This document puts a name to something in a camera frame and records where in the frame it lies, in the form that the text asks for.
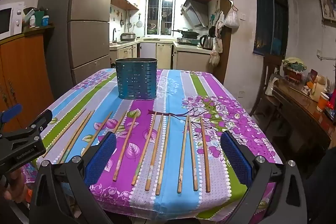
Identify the electric kettle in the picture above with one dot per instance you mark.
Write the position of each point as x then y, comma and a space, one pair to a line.
206, 43

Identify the silver countertop appliance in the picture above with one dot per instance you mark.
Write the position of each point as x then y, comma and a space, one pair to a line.
128, 37

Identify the hanging cloth bags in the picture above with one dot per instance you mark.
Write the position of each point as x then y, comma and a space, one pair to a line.
216, 48

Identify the orange cup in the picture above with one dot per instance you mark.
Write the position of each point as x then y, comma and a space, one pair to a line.
322, 102

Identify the wooden chair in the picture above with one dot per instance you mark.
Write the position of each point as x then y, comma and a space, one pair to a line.
265, 87

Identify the blue perforated utensil holder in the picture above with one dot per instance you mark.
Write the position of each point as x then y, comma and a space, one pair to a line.
136, 79

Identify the kitchen window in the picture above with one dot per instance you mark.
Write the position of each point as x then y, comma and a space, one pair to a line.
160, 12

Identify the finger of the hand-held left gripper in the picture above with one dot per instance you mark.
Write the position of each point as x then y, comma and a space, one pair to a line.
40, 119
11, 111

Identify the black wok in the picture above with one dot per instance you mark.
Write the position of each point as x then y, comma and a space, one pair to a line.
187, 33

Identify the gas stove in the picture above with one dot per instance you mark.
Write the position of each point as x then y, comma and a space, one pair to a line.
187, 41

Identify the white bottle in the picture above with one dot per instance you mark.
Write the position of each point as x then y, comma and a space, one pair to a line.
32, 22

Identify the person's left hand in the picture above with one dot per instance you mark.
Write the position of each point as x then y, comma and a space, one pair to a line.
14, 184

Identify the orange wooden cabinet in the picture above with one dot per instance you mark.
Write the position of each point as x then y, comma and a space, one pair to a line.
23, 71

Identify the white plastic bag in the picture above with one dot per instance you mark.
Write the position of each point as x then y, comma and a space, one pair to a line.
231, 18

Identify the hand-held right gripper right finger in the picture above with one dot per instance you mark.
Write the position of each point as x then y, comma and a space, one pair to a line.
236, 158

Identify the green container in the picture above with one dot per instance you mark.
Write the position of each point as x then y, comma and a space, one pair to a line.
38, 18

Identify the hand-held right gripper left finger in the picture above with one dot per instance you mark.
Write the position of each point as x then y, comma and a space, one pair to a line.
101, 158

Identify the lower kitchen cabinets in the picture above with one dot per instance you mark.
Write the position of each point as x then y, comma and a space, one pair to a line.
162, 53

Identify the framed picture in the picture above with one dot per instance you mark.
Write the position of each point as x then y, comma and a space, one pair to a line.
327, 7

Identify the kitchen faucet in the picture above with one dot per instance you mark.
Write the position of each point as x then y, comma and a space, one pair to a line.
114, 35

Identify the silver refrigerator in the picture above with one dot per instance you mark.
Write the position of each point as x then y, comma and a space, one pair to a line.
84, 29

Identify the wooden side table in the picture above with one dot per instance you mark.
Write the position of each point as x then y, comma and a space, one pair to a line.
302, 113

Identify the hanging strainer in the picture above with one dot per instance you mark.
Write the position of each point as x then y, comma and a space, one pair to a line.
139, 22

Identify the white microwave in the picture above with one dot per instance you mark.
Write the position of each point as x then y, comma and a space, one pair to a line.
8, 19

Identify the floral striped tablecloth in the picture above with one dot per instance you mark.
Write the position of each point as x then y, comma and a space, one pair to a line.
178, 92

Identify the group of wooden chopsticks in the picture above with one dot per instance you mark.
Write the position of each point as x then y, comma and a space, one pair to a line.
123, 146

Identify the range hood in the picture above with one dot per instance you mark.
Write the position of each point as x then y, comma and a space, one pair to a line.
195, 15

